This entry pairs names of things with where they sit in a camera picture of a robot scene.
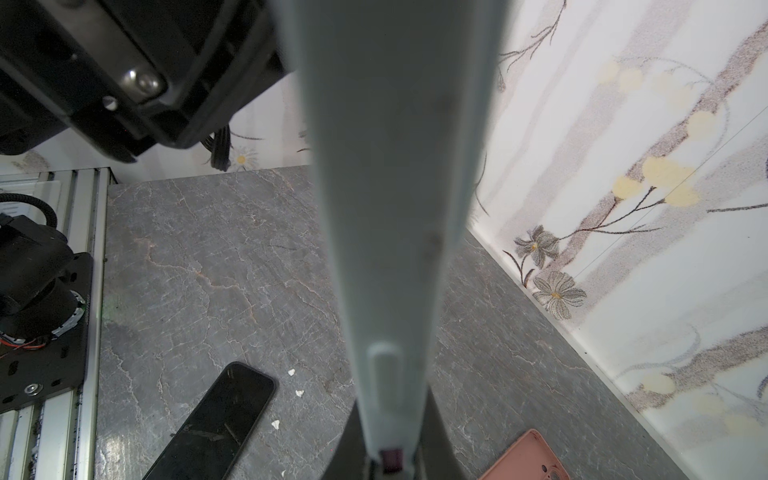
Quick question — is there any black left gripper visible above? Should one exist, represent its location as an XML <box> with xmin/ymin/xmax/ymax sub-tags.
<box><xmin>1</xmin><ymin>1</ymin><xmax>287</xmax><ymax>164</ymax></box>

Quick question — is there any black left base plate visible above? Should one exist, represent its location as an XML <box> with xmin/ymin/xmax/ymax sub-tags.
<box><xmin>1</xmin><ymin>252</ymin><xmax>94</xmax><ymax>413</ymax></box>

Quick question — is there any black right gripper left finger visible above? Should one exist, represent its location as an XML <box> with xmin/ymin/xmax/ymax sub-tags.
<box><xmin>320</xmin><ymin>402</ymin><xmax>369</xmax><ymax>480</ymax></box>

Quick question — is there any phone in black case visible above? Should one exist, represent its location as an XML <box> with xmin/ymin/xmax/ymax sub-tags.
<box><xmin>144</xmin><ymin>361</ymin><xmax>278</xmax><ymax>480</ymax></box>

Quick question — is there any pink phone case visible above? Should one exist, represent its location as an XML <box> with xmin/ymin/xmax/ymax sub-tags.
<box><xmin>480</xmin><ymin>429</ymin><xmax>570</xmax><ymax>480</ymax></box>

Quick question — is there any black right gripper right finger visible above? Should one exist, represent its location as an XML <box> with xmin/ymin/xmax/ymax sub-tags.
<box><xmin>416</xmin><ymin>389</ymin><xmax>464</xmax><ymax>480</ymax></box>

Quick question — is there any aluminium mounting rail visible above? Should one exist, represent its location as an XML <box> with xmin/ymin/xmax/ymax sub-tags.
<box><xmin>1</xmin><ymin>168</ymin><xmax>112</xmax><ymax>479</ymax></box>

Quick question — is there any phone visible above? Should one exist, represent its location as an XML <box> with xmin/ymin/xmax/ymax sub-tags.
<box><xmin>272</xmin><ymin>1</ymin><xmax>510</xmax><ymax>479</ymax></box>
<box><xmin>144</xmin><ymin>361</ymin><xmax>278</xmax><ymax>480</ymax></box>

